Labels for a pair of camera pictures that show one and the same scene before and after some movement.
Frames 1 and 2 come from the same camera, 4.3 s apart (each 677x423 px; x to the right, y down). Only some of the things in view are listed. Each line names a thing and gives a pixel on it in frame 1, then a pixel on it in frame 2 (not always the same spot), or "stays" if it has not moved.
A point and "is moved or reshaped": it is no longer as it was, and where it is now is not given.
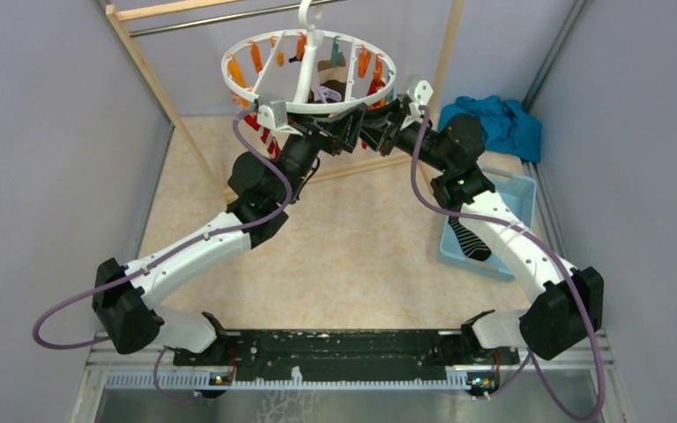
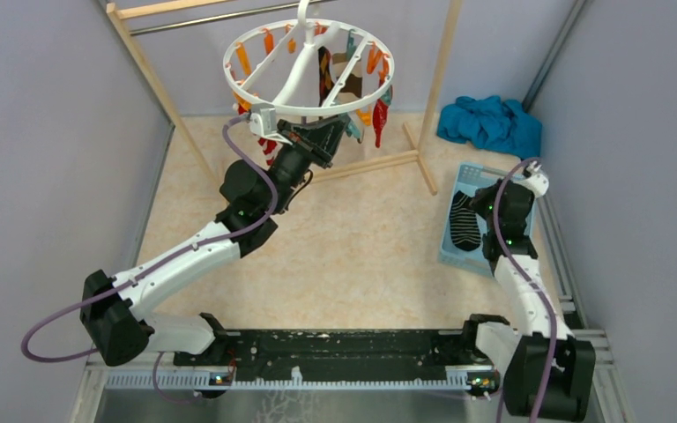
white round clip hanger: (308, 48) is moved or reshaped
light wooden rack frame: (119, 13) stays
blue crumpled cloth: (506, 127) stays
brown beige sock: (333, 77) to (352, 88)
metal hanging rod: (226, 19) stays
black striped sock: (472, 246) is moved or reshaped
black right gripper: (387, 117) to (481, 195)
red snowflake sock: (374, 86) is moved or reshaped
